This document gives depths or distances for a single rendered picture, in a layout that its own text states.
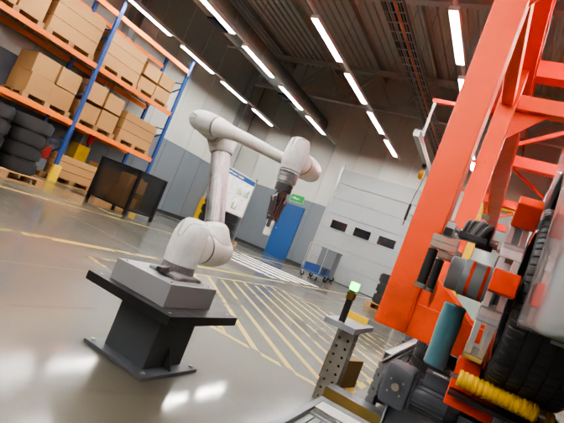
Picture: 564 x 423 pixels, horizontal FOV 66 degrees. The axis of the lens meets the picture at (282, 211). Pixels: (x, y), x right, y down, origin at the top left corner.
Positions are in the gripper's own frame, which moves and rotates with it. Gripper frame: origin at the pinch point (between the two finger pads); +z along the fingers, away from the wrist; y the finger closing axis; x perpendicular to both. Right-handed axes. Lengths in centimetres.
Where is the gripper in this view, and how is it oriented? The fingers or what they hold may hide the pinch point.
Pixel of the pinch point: (268, 227)
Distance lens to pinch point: 188.5
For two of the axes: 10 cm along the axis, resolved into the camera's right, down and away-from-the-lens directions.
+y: -3.9, -2.1, -9.0
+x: 8.5, 2.9, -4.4
